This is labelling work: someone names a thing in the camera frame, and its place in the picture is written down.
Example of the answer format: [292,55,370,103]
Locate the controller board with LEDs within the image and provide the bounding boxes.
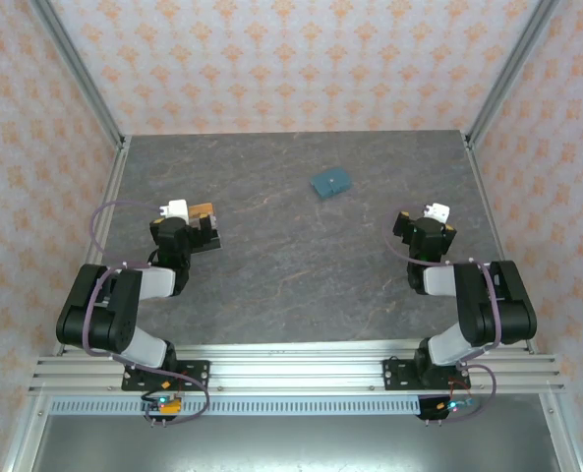
[141,392,184,419]
[418,395,479,422]

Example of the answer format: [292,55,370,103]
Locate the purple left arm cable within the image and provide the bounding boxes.
[83,200,209,425]

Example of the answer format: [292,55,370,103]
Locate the aluminium table side rail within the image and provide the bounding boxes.
[54,136,133,356]
[462,131,538,355]

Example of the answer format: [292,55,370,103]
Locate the aluminium frame post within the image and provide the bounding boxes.
[465,0,562,148]
[29,0,127,151]

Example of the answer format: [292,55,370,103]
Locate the steel sheet panel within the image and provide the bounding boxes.
[29,415,557,472]

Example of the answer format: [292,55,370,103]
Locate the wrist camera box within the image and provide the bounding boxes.
[156,198,190,220]
[422,202,452,225]

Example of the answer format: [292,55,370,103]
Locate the teal card holder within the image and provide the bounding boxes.
[310,165,354,201]

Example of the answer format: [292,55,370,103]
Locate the grey slotted cable duct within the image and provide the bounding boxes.
[48,396,423,417]

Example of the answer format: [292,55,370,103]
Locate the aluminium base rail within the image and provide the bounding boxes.
[28,343,567,394]

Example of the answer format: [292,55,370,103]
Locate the aluminium frame leg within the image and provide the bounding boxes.
[539,392,583,472]
[0,392,51,472]

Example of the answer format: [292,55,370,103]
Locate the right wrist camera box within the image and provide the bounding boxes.
[422,202,452,225]

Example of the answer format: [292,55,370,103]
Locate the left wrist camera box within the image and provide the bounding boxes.
[156,198,190,220]

